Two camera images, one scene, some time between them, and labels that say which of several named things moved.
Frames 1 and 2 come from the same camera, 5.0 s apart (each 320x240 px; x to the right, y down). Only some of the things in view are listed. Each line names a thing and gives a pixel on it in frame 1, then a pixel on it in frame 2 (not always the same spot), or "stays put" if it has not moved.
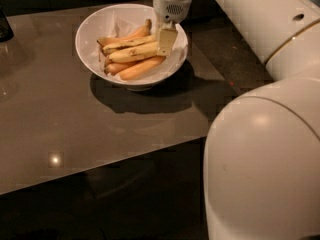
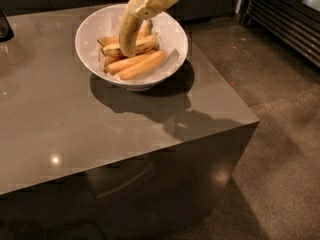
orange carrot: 140,68 stays put
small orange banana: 116,67 stays put
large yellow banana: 135,53 -> 129,27
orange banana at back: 141,32 stays put
